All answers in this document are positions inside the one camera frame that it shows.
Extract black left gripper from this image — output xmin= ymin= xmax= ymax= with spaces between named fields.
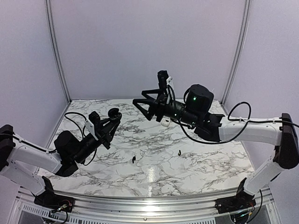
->
xmin=72 ymin=116 xmax=120 ymax=163

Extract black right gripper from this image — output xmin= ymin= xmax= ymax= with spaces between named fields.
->
xmin=132 ymin=89 xmax=199 ymax=127

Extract black round charging case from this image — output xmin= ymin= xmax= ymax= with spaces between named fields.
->
xmin=108 ymin=108 xmax=122 ymax=121

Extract white earbud charging case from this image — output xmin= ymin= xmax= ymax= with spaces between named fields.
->
xmin=161 ymin=118 xmax=171 ymax=127

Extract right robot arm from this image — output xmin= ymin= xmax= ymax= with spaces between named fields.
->
xmin=133 ymin=84 xmax=299 ymax=209

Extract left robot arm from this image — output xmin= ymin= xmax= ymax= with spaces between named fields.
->
xmin=0 ymin=112 xmax=122 ymax=208

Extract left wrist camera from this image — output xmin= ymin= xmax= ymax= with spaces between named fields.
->
xmin=84 ymin=111 xmax=102 ymax=140

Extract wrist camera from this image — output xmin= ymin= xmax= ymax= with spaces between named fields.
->
xmin=84 ymin=111 xmax=102 ymax=140
xmin=157 ymin=70 xmax=174 ymax=94

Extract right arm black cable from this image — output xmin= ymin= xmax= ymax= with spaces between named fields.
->
xmin=168 ymin=85 xmax=252 ymax=144

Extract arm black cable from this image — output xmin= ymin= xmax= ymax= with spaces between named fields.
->
xmin=168 ymin=85 xmax=252 ymax=144
xmin=45 ymin=112 xmax=98 ymax=166

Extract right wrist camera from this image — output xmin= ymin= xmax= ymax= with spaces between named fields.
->
xmin=157 ymin=70 xmax=174 ymax=94

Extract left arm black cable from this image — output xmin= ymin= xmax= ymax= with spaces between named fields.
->
xmin=45 ymin=112 xmax=98 ymax=166

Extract aluminium front rail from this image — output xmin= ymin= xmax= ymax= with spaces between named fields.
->
xmin=7 ymin=187 xmax=281 ymax=224

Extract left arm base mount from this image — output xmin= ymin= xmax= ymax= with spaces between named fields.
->
xmin=32 ymin=176 xmax=75 ymax=212

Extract left corner aluminium post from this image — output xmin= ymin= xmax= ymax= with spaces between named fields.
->
xmin=44 ymin=0 xmax=72 ymax=104

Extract corner aluminium post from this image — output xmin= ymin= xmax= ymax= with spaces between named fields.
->
xmin=44 ymin=0 xmax=72 ymax=104
xmin=221 ymin=0 xmax=252 ymax=105

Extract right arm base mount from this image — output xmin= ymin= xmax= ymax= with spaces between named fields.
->
xmin=215 ymin=178 xmax=256 ymax=214

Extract right corner aluminium post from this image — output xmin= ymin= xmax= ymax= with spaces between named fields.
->
xmin=221 ymin=0 xmax=252 ymax=105

